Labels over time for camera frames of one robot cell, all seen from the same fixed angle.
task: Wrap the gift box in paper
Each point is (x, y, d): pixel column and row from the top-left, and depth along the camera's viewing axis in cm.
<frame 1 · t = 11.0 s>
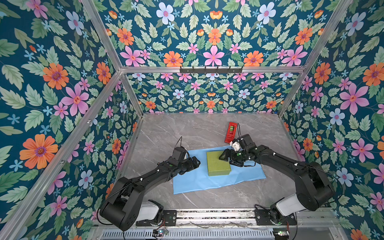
left hand: (198, 162, 85), fingers open
right hand: (223, 159, 86), fingers open
light blue wrapping paper: (197, 179, 89), on the table
green gift box: (216, 167, 86), point 8 cm above the table
red tape dispenser: (231, 132, 104), point 5 cm above the table

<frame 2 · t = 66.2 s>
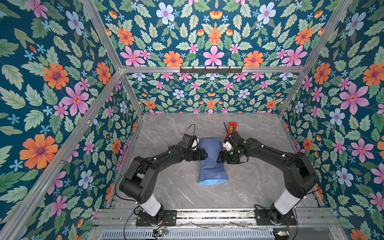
left hand: (205, 154, 88), fingers open
right hand: (221, 160, 88), fingers open
light blue wrapping paper: (211, 172, 83), point 8 cm above the table
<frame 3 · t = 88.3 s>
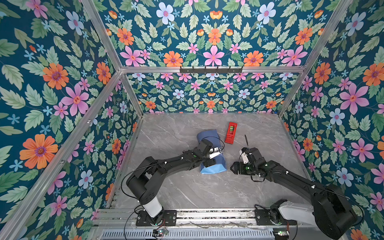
left hand: (214, 149, 88), fingers open
right hand: (235, 167, 86), fingers open
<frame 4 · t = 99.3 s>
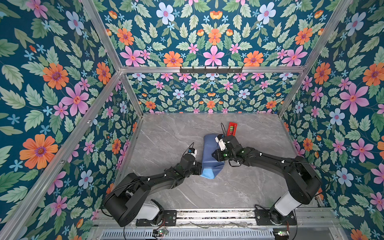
left hand: (204, 162, 86), fingers open
right hand: (213, 153, 88), fingers open
light blue wrapping paper: (211, 166, 90), point 3 cm above the table
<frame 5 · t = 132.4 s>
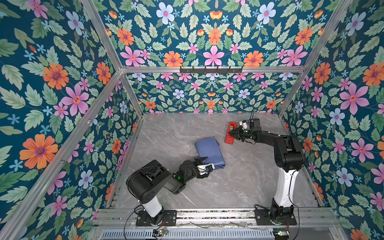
left hand: (209, 158, 86), fingers open
right hand: (229, 131, 100), fingers closed
light blue wrapping paper: (209, 147, 95), point 7 cm above the table
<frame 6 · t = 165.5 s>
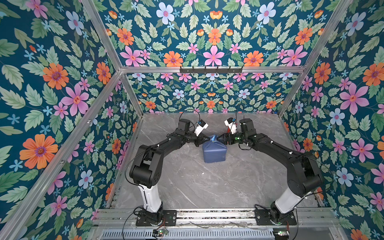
left hand: (211, 135, 86), fingers closed
right hand: (221, 136, 87), fingers open
light blue wrapping paper: (214, 151, 87), point 12 cm above the table
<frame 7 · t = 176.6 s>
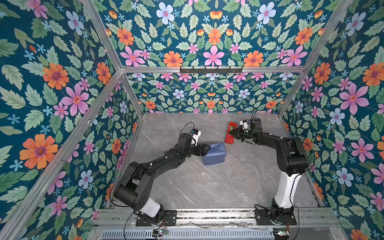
left hand: (208, 144, 85), fingers open
right hand: (229, 130, 97), fingers closed
